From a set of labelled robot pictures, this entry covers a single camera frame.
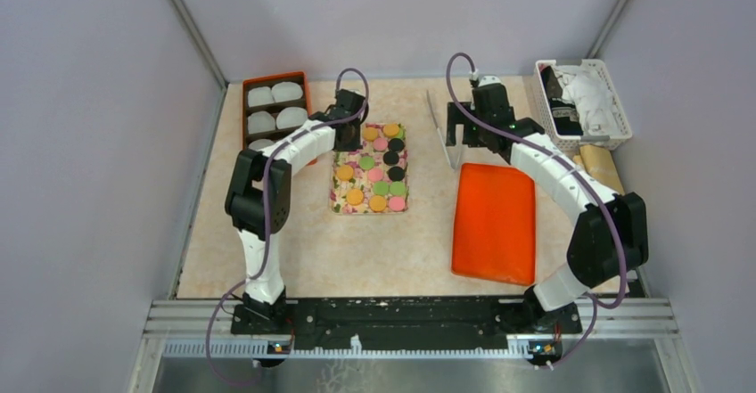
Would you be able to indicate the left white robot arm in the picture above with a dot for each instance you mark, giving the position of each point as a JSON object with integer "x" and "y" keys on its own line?
{"x": 259, "y": 195}

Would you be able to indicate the white paper cup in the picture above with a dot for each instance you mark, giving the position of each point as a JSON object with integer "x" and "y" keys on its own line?
{"x": 260, "y": 144}
{"x": 291, "y": 117}
{"x": 259, "y": 96}
{"x": 260, "y": 122}
{"x": 287, "y": 91}

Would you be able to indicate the orange cookie bottom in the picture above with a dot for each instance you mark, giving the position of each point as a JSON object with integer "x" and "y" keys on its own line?
{"x": 378, "y": 203}

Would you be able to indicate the pink cookie bottom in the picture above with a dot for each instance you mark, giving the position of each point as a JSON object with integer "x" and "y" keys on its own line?
{"x": 397, "y": 203}

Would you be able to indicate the black cookie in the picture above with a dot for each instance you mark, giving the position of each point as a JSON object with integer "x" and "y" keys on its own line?
{"x": 396, "y": 174}
{"x": 396, "y": 145}
{"x": 391, "y": 158}

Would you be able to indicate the green cookie lower left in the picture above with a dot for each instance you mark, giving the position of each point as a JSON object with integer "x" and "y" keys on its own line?
{"x": 381, "y": 188}

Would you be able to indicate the black cookie upper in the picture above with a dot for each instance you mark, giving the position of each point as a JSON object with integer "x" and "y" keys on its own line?
{"x": 396, "y": 145}

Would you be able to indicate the white plastic basket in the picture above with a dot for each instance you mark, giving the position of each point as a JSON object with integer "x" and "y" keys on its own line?
{"x": 572, "y": 142}

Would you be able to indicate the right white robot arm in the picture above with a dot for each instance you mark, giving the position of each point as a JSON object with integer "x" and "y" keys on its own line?
{"x": 609, "y": 229}

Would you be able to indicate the black cookie middle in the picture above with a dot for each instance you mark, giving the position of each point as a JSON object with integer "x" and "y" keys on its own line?
{"x": 391, "y": 158}

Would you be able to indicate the green cookie middle left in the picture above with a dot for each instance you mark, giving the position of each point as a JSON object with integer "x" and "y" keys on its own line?
{"x": 366, "y": 163}

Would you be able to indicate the pink cookie upper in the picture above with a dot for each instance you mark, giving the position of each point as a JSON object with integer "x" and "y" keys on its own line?
{"x": 380, "y": 144}

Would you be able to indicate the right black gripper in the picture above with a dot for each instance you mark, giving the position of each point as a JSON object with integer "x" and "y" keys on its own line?
{"x": 456, "y": 117}

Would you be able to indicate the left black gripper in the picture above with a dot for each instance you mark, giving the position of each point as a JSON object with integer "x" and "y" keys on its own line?
{"x": 352, "y": 145}

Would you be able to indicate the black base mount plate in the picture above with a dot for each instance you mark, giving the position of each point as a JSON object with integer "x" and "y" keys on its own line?
{"x": 412, "y": 324}

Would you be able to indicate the pink cookie middle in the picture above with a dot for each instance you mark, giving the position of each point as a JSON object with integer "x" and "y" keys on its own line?
{"x": 375, "y": 175}

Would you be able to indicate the aluminium frame rail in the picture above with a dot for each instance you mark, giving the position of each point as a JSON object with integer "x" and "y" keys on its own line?
{"x": 187, "y": 345}

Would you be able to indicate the floral tray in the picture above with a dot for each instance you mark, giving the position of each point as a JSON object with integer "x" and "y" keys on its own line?
{"x": 359, "y": 181}

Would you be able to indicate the black item in basket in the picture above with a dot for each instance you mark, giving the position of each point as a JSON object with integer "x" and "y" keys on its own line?
{"x": 564, "y": 113}

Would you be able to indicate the orange compartment box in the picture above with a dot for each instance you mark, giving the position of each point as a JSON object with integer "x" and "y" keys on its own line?
{"x": 273, "y": 108}

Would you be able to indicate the white cloth in basket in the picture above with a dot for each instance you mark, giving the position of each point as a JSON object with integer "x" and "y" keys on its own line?
{"x": 593, "y": 99}

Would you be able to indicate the pink cookie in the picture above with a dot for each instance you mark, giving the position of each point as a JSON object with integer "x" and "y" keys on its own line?
{"x": 380, "y": 144}
{"x": 375, "y": 175}
{"x": 397, "y": 203}

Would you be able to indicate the black cookie lower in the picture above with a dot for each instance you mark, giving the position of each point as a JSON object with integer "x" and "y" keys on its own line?
{"x": 396, "y": 174}

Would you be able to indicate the green cookie lower right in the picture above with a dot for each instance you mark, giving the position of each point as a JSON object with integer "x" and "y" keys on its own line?
{"x": 397, "y": 189}

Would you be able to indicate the orange box lid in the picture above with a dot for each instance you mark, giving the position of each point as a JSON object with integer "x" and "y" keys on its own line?
{"x": 494, "y": 233}

